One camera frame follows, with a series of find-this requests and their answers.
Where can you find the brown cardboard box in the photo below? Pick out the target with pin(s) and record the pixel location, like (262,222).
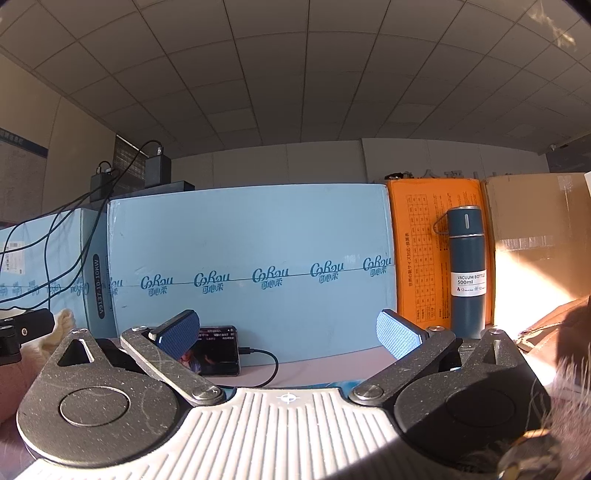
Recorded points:
(531,207)

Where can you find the fur sleeve cuff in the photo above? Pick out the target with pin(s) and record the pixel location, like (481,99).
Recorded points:
(572,392)

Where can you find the small black power adapter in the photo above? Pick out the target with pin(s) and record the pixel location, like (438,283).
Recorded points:
(100,184)

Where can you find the large light blue carton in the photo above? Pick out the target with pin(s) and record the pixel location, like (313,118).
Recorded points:
(254,230)

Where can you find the dark blue vacuum bottle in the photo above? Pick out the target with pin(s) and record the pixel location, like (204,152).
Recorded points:
(466,314)

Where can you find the small light blue carton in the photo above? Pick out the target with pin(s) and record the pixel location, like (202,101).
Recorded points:
(60,249)

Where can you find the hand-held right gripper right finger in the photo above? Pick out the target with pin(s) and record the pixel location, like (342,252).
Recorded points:
(397,339)

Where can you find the large black power adapter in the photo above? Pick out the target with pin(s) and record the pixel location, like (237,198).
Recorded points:
(158,168)

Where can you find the grey window blind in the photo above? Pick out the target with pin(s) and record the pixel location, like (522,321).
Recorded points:
(127,157)

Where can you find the wall poster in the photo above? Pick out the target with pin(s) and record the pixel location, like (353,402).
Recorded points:
(21,180)

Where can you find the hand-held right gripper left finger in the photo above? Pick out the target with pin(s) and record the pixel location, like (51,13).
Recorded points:
(178,334)

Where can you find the orange cardboard box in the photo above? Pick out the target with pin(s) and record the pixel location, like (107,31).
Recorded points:
(415,277)

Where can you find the white fluffy cloth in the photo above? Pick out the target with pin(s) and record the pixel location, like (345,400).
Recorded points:
(60,325)

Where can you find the flat black device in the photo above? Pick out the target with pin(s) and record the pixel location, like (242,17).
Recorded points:
(157,190)

